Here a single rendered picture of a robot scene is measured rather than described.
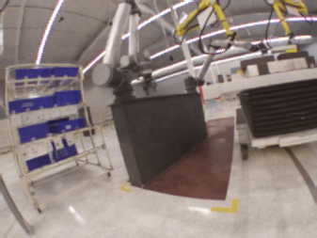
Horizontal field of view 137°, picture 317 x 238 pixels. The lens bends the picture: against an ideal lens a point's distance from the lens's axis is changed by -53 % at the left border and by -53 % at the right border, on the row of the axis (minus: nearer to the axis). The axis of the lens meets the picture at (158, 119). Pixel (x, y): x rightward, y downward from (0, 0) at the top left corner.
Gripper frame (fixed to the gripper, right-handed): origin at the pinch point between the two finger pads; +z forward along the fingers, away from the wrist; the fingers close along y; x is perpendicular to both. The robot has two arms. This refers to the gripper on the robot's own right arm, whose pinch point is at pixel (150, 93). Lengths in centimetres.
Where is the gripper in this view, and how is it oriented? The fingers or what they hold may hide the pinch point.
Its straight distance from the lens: 110.8
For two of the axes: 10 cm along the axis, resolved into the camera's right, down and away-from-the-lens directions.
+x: -6.6, 1.9, -7.2
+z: 2.1, 9.8, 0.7
